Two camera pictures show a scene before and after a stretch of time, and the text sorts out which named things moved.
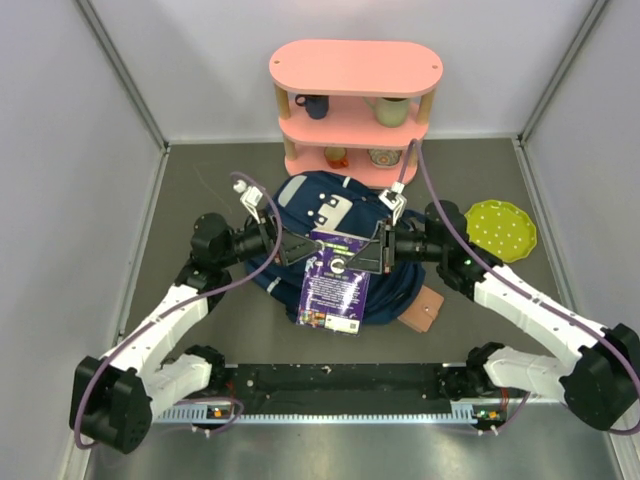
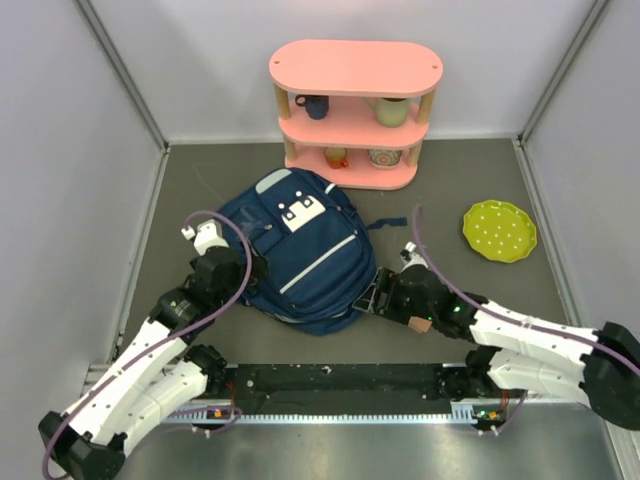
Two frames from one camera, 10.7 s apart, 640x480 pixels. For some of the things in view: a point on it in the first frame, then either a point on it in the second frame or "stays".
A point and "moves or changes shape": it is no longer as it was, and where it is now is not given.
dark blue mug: x=317 y=106 stays
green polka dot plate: x=502 y=229 stays
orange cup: x=336 y=156 stays
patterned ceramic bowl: x=385 y=158 stays
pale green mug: x=391 y=112 stays
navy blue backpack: x=328 y=202 moves or changes shape
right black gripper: x=369 y=259 -> x=369 y=301
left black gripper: x=296 y=247 -> x=260 y=271
